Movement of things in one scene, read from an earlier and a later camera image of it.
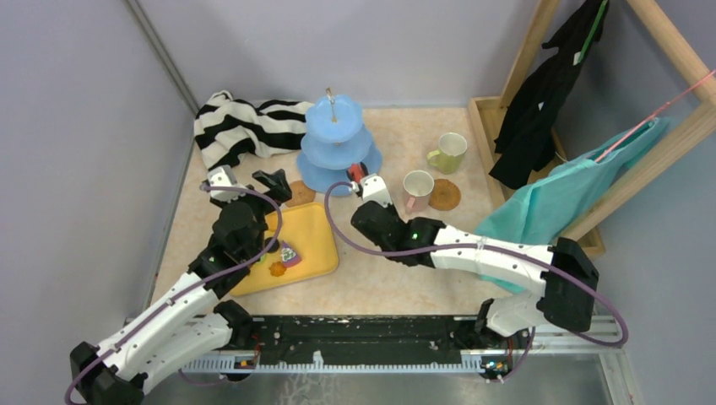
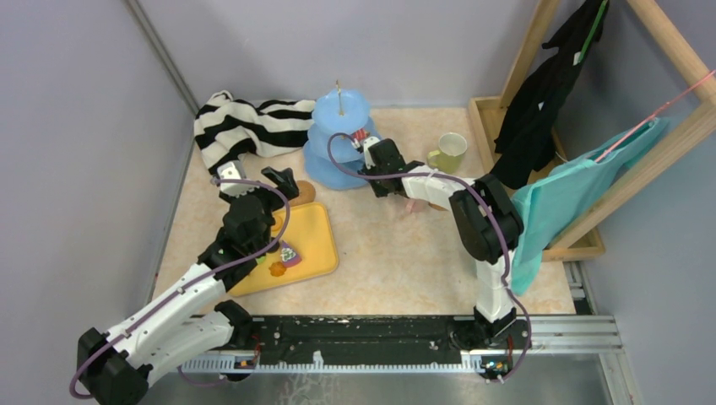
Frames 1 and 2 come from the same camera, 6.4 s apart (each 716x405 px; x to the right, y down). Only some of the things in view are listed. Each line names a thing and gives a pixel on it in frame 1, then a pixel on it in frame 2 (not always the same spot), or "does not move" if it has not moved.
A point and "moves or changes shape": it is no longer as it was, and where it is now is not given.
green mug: [447, 159] does not move
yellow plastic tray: [307, 229] does not move
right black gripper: [391, 212] → [380, 191]
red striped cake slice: [355, 170] moves or changes shape
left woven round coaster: [301, 194] does not move
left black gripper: [279, 189] does not move
